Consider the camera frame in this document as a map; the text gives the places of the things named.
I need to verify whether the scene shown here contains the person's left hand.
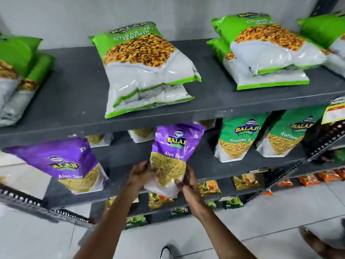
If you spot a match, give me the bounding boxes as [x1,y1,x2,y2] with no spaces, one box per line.
[128,160,157,188]

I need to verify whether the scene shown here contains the person's right hand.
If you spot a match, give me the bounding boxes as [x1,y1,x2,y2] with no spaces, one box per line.
[175,164,206,211]

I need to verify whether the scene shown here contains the purple noodle snack packet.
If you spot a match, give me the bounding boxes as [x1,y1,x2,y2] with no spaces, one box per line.
[144,122,207,199]
[4,137,109,195]

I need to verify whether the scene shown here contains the person's right forearm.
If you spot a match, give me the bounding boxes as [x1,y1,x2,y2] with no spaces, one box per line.
[188,198,257,259]

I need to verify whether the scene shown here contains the person's left forearm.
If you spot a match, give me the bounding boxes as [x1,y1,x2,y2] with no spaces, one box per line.
[73,182,147,259]

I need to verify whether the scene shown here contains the small yellow snack packet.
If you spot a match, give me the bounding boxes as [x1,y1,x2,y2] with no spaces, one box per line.
[233,174,261,191]
[199,180,222,195]
[148,192,174,211]
[105,196,139,214]

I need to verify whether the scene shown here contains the white-yellow snack packet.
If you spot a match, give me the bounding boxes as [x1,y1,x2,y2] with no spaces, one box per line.
[85,133,114,148]
[128,128,156,143]
[192,119,216,130]

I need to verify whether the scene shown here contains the green noodle snack packet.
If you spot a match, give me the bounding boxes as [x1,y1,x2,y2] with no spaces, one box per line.
[256,105,327,158]
[215,113,270,163]

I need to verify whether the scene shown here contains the grey metal shelf rack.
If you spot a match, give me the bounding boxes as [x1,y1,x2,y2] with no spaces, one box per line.
[0,0,345,247]

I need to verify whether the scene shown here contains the brown foot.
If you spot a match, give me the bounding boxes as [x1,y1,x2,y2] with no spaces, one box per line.
[299,226,345,259]

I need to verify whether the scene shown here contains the red green snack packet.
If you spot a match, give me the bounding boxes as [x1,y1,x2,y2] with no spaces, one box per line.
[320,148,345,164]

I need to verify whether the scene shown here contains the yellow price tag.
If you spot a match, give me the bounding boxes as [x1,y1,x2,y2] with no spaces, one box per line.
[321,96,345,124]

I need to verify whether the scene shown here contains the black slotted shelf bracket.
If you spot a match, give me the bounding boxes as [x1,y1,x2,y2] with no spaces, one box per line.
[244,120,345,204]
[0,183,94,229]

